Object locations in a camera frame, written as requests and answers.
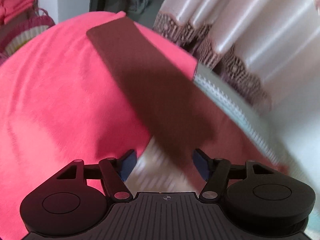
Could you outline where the maroon red sweater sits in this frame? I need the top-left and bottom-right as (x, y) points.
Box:
(87, 17), (217, 172)

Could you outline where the folded pink clothes stack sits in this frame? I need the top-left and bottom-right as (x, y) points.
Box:
(1, 0), (36, 25)

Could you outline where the patterned teal beige bedspread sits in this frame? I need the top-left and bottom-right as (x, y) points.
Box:
(126, 64), (295, 193)

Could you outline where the pink red blanket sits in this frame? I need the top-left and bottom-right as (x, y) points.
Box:
(1, 11), (277, 239)

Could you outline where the shiny pink lace curtain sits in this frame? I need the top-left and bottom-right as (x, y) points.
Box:
(153, 0), (319, 112)

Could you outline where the pink woven basket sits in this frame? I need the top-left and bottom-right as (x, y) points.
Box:
(1, 8), (55, 59)

